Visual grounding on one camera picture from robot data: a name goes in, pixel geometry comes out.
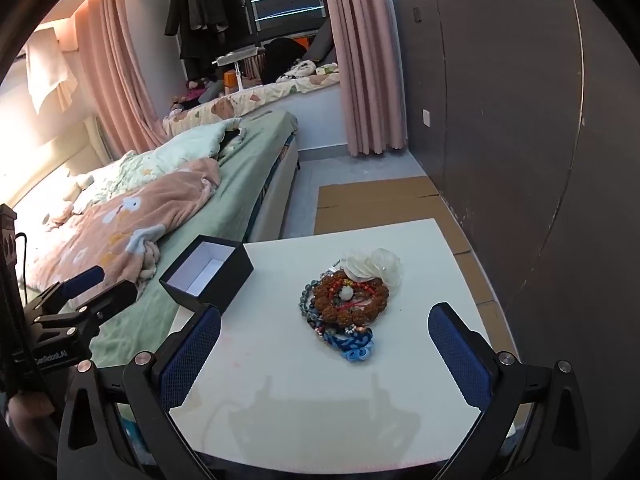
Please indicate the pink floral blanket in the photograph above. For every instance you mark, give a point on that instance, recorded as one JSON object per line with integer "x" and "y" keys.
{"x": 150, "y": 210}

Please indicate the bed with green sheet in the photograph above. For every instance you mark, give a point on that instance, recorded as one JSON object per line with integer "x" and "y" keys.
{"x": 272, "y": 195}

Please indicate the black box with white lining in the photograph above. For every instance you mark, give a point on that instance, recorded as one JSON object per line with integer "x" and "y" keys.
{"x": 222, "y": 272}

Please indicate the flat brown cardboard sheet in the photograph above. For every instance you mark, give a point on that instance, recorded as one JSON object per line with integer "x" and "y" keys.
{"x": 380, "y": 200}

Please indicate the grey pillow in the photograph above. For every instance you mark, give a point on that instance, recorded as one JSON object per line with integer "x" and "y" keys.
{"x": 322, "y": 42}

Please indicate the black bag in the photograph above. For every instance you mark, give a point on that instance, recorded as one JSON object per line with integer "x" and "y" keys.
{"x": 285, "y": 60}

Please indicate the white hanging cloth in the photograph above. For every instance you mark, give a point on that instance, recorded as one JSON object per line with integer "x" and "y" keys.
{"x": 47, "y": 65}

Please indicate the orange box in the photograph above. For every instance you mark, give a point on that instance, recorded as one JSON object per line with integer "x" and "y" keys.
{"x": 230, "y": 82}

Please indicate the white shell flower ornament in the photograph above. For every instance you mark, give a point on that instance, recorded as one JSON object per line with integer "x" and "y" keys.
{"x": 372, "y": 262}

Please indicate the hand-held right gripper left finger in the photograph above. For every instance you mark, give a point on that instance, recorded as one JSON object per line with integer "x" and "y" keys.
{"x": 190, "y": 355}

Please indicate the light green floral quilt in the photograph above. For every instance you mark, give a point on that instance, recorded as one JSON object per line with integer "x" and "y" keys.
{"x": 190, "y": 145}

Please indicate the dark hanging clothes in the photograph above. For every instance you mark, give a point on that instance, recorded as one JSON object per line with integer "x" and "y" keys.
{"x": 200, "y": 15}

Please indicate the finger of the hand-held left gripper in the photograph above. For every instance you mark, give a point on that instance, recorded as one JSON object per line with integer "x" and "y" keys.
{"x": 112, "y": 296}
{"x": 82, "y": 280}

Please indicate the floral window seat cushion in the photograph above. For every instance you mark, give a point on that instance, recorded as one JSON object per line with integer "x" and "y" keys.
{"x": 260, "y": 95}

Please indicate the dark grey wardrobe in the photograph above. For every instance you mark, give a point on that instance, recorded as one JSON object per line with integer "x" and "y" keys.
{"x": 500, "y": 85}

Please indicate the small white folding table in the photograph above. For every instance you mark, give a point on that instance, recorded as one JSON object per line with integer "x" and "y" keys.
{"x": 240, "y": 57}

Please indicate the pink curtain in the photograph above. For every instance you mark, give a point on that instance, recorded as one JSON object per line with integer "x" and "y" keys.
{"x": 365, "y": 60}
{"x": 125, "y": 70}

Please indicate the white wall socket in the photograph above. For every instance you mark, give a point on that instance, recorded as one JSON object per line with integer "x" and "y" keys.
{"x": 426, "y": 117}

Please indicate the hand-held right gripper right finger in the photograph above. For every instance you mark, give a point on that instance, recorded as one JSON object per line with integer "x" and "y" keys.
{"x": 457, "y": 355}

